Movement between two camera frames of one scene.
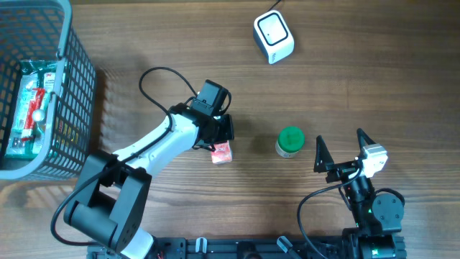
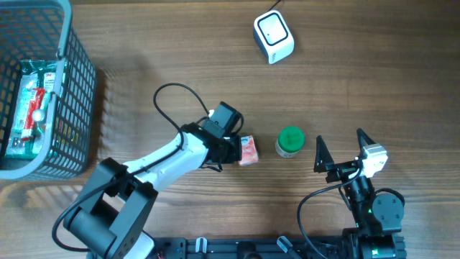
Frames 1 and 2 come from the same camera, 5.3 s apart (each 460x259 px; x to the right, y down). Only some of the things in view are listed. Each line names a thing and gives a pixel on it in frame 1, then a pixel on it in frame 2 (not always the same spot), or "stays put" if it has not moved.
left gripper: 227,133 → 236,154
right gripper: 324,158 stays put
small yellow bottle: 38,115 stays put
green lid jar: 290,139 stays put
